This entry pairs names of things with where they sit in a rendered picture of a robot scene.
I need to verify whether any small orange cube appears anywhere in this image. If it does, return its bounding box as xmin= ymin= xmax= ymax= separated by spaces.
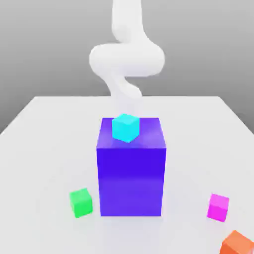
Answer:
xmin=219 ymin=230 xmax=254 ymax=254

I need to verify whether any small green cube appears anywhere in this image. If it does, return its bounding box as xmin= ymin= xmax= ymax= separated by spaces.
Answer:
xmin=69 ymin=188 xmax=94 ymax=219

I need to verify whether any small cyan cube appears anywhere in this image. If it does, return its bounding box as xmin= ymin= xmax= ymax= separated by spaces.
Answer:
xmin=111 ymin=113 xmax=140 ymax=143

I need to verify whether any small magenta cube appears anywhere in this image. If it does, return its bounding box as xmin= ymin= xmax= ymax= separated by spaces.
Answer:
xmin=206 ymin=193 xmax=230 ymax=223

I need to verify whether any large purple box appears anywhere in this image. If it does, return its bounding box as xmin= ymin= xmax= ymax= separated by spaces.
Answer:
xmin=96 ymin=117 xmax=167 ymax=217

